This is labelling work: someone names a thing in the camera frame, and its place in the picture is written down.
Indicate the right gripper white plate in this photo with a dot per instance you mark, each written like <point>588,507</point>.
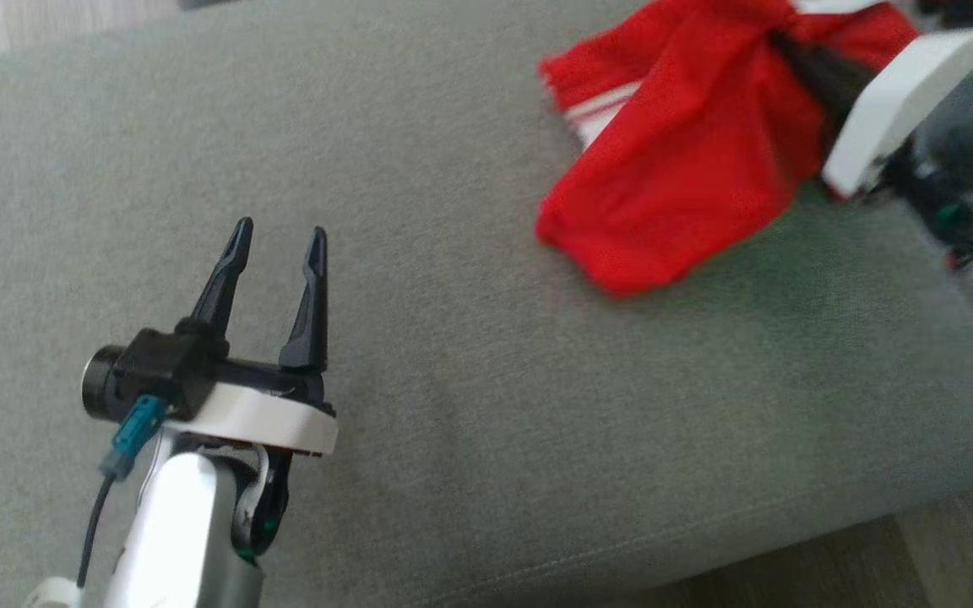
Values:
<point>900,101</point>

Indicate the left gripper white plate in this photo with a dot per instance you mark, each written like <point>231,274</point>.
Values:
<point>267,418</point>

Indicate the red and white jersey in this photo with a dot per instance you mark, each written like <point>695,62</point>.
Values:
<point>689,169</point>

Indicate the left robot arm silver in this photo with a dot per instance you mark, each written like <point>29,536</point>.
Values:
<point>182,523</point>

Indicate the grey sofa seat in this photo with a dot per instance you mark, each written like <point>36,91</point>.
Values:
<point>495,380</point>

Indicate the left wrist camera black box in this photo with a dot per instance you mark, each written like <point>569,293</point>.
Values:
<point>165,371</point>

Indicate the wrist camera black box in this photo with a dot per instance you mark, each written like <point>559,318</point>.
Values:
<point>968,8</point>
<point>165,371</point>

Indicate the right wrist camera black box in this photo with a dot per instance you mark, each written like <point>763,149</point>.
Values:
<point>968,8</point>

